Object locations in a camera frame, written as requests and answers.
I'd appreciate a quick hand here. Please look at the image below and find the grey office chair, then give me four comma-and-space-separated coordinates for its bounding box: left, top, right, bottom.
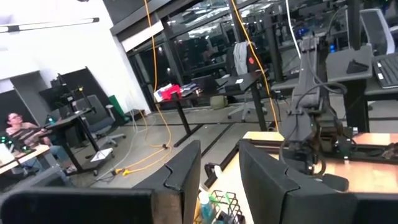
74, 94, 127, 147

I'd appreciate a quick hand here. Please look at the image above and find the black wedge object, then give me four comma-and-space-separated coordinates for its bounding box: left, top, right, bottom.
346, 58, 370, 75

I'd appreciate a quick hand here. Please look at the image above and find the black wire rack holder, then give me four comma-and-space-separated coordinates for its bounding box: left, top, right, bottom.
193, 189, 247, 224

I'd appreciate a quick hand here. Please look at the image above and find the wooden table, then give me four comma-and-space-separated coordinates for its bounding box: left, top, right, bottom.
0, 144, 50, 177

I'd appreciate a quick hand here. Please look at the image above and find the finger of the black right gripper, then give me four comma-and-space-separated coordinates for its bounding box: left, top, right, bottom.
322, 172, 350, 192

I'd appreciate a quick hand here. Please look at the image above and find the black standing desk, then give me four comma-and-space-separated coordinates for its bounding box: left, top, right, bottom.
40, 107, 104, 175

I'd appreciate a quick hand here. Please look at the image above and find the dark operator desk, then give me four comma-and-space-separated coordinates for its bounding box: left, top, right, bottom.
325, 45, 398, 134

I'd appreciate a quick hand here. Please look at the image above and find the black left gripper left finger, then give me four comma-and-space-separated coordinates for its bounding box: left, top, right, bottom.
0, 139, 202, 224

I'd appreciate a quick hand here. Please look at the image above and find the olive bag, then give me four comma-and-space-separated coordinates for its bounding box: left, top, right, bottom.
210, 95, 229, 110

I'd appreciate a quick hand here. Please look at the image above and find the white mesh chair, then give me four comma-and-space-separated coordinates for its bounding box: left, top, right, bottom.
357, 8, 396, 56

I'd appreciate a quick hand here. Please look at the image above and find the person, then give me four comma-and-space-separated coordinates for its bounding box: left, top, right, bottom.
4, 111, 78, 175

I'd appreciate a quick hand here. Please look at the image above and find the red box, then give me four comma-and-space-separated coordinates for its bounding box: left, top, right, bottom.
160, 84, 183, 101

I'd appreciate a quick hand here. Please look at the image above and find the green and white toothbrush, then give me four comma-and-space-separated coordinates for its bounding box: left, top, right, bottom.
210, 192, 234, 215

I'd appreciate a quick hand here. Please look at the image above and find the white floor paper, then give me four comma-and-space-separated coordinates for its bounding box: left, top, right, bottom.
90, 147, 114, 163

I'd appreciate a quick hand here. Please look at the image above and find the white cable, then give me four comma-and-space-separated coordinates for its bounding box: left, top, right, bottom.
284, 0, 302, 60

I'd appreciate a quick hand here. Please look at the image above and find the yellow hanging cable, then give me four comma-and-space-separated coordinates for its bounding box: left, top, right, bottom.
229, 0, 280, 132
113, 0, 174, 177

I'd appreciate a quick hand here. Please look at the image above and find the grey jacket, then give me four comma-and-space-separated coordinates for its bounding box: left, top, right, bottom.
233, 41, 259, 76

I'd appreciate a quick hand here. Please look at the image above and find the long light bar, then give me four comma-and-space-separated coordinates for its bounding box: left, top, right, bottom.
0, 17, 100, 34

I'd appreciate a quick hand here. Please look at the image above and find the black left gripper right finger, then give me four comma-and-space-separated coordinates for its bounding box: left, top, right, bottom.
238, 141, 398, 224

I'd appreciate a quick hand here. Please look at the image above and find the teal mouthwash bottle white cap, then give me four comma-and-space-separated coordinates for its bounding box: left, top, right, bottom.
198, 190, 216, 224

